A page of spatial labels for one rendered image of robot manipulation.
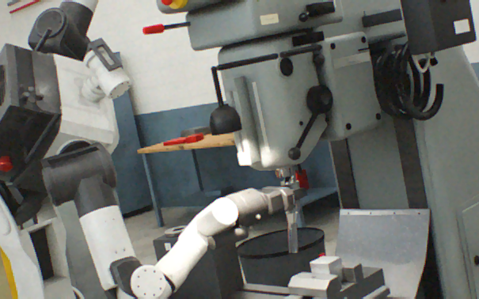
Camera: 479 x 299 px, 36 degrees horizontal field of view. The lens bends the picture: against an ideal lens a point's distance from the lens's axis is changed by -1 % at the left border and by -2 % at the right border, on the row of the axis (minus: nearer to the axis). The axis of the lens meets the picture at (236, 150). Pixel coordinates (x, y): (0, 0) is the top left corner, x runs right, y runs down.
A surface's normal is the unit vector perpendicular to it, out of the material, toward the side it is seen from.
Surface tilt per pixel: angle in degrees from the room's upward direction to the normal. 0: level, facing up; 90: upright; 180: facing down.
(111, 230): 70
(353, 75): 90
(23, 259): 115
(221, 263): 90
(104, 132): 95
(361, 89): 90
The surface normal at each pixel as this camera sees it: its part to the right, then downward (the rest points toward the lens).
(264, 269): -0.43, 0.26
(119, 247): 0.46, -0.35
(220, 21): -0.70, 0.22
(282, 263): 0.00, 0.18
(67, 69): 0.57, -0.60
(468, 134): 0.67, -0.08
